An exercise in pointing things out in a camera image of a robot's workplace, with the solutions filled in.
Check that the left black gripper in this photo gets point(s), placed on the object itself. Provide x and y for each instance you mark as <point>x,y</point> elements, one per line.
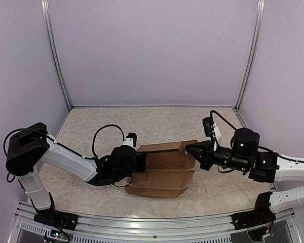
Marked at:
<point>142,157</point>

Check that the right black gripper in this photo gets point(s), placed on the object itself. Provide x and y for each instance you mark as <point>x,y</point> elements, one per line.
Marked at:
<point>205,157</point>

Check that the brown cardboard box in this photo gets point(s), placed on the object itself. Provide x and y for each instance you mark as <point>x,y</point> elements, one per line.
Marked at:
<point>169,171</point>

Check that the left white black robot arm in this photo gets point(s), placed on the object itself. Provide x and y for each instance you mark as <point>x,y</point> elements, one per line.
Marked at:
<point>25,147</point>

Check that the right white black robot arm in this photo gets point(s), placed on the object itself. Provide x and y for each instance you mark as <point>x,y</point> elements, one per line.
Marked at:
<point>261,165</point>

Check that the small circuit board with led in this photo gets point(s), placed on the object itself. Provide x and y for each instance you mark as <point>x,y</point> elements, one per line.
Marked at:
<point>55,234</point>

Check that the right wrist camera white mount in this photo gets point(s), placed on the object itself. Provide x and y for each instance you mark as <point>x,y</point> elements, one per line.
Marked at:
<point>212,131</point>

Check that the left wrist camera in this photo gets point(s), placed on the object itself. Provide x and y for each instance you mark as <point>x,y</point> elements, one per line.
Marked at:
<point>130,140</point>

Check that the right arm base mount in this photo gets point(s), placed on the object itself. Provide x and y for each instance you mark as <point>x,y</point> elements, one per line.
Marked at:
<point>252,218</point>

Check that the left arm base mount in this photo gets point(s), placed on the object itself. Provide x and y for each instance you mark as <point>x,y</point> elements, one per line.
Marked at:
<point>58,219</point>

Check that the front aluminium frame rail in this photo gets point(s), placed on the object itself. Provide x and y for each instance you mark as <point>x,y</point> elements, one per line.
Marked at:
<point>94,228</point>

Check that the right aluminium corner post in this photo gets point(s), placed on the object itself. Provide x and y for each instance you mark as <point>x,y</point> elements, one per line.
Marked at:
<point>252,54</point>

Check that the aluminium corner post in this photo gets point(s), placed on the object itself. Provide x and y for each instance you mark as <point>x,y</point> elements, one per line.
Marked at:
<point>252,54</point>
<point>54,54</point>

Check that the left aluminium corner post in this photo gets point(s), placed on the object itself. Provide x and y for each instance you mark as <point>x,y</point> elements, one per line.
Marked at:
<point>54,54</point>

